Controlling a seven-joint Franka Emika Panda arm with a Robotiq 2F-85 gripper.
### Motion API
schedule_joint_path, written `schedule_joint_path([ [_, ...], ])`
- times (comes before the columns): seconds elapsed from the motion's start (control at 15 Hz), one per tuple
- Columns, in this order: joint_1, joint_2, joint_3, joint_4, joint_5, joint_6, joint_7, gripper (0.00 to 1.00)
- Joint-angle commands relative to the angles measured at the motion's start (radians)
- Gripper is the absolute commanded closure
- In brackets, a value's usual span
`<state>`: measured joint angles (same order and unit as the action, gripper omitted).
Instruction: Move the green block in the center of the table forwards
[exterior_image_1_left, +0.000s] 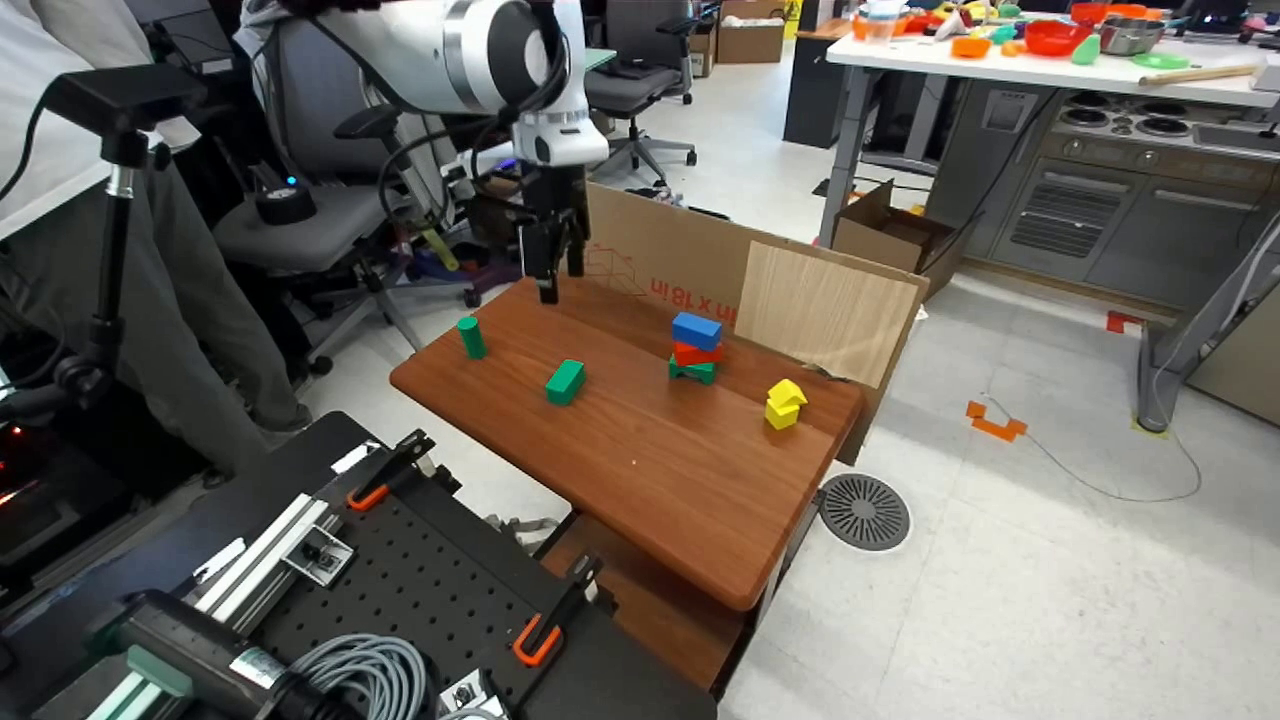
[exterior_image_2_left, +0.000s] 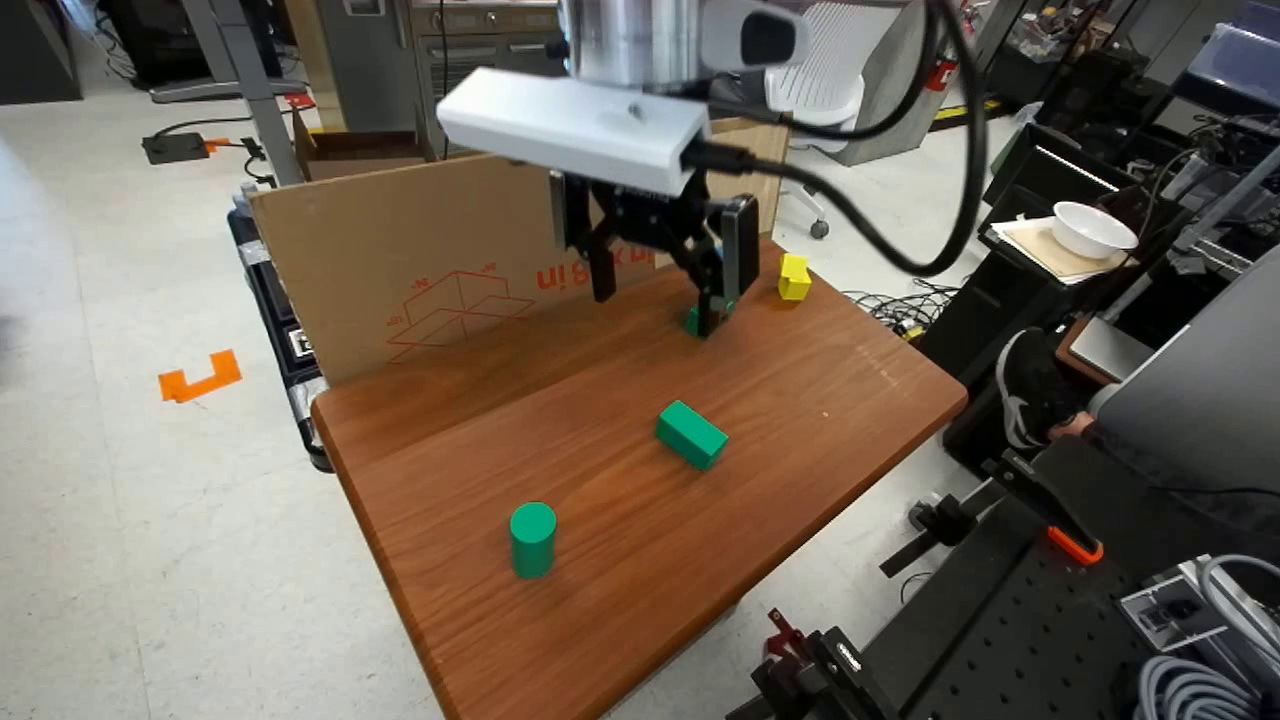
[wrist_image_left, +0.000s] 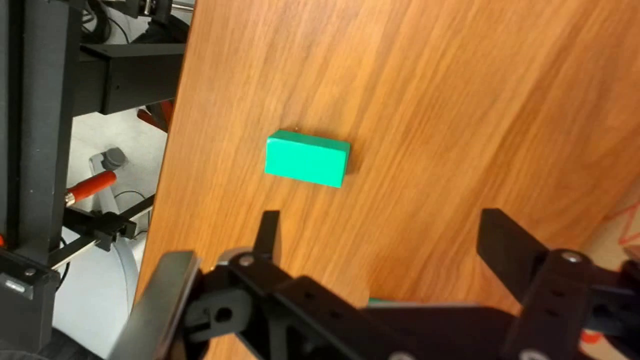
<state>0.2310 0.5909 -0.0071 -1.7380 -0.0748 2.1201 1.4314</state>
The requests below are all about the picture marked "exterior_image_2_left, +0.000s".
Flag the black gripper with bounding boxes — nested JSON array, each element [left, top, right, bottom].
[[551, 169, 766, 338]]

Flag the green rectangular block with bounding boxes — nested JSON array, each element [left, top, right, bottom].
[[650, 397, 735, 477]]

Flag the yellow notched block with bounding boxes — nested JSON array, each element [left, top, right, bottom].
[[777, 252, 816, 308]]

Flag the green cylinder block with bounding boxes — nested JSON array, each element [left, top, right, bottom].
[[505, 498, 564, 585]]

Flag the low cardboard box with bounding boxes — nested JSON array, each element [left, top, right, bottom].
[[297, 124, 436, 182]]

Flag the tan board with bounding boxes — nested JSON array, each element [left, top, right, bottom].
[[987, 210, 1111, 291]]

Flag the white bowl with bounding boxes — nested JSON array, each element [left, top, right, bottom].
[[1048, 195, 1143, 263]]

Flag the grey metal table leg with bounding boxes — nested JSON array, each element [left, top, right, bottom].
[[175, 0, 310, 193]]

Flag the small black floor device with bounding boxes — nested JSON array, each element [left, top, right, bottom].
[[140, 124, 214, 169]]

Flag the black perforated base board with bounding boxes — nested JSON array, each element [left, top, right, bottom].
[[851, 530, 1204, 720]]

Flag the grey flat panel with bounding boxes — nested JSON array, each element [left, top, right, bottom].
[[1082, 235, 1280, 537]]

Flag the printed marker tag plate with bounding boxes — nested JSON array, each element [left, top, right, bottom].
[[1116, 570, 1225, 657]]

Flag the white wrist mount box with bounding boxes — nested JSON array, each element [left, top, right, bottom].
[[433, 62, 710, 198]]

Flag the tangled thin black cables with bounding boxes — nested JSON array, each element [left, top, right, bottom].
[[851, 280, 952, 342]]

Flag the thick black cable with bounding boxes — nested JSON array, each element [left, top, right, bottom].
[[683, 0, 997, 280]]

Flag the black cart frame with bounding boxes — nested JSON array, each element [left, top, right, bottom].
[[224, 195, 336, 477]]

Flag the orange floor bracket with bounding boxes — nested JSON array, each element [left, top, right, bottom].
[[156, 347, 249, 408]]

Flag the grey coiled cable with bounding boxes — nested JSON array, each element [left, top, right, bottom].
[[1130, 553, 1280, 720]]

